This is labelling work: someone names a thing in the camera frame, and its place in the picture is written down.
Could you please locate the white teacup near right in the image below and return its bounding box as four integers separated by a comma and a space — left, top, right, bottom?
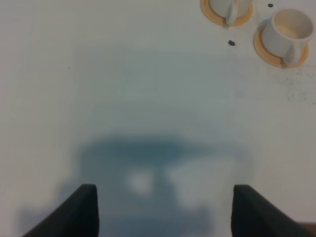
262, 8, 314, 66

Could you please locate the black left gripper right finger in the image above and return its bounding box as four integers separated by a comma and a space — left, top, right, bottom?
231, 185, 312, 237

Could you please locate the white teacup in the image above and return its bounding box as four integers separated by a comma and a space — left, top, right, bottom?
209, 0, 252, 26
262, 8, 314, 66

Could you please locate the orange coaster far left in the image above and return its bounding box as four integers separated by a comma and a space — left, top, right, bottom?
200, 0, 253, 28

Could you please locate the orange coaster near right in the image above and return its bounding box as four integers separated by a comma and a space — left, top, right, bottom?
253, 24, 310, 69

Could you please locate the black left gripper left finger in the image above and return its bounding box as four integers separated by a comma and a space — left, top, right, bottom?
24, 184, 100, 237

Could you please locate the white teacup far left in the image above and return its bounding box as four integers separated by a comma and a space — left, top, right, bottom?
209, 0, 252, 26

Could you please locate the orange coaster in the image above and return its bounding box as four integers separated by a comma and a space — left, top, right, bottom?
200, 0, 253, 28
253, 24, 310, 69

